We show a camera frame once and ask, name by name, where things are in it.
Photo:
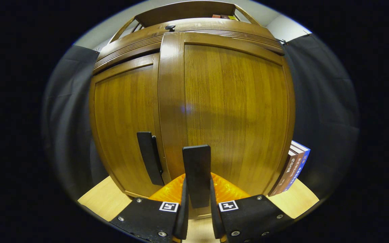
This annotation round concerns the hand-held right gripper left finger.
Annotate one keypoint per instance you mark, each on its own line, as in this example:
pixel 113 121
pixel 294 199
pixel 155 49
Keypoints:
pixel 182 216

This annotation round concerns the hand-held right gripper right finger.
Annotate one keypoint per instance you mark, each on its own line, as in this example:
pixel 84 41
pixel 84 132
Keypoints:
pixel 216 219

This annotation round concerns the wooden cabinet door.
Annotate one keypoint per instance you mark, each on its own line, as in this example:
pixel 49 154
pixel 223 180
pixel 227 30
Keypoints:
pixel 123 118
pixel 235 108

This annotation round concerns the wooden double-door shoe cabinet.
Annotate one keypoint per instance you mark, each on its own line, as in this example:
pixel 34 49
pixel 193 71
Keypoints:
pixel 194 25

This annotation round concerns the dark brown book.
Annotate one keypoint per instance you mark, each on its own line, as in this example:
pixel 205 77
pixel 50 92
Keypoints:
pixel 280 180

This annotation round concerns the blue book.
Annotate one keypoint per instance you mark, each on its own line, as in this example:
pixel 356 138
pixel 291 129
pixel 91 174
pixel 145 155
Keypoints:
pixel 301 162

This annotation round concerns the black round drawer knob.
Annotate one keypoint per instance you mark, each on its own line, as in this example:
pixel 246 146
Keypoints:
pixel 170 27

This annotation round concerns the yellow book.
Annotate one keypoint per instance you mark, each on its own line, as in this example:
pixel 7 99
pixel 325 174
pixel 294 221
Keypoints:
pixel 233 17

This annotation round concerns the dark red book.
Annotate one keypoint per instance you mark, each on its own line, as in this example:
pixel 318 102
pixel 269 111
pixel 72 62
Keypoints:
pixel 225 16

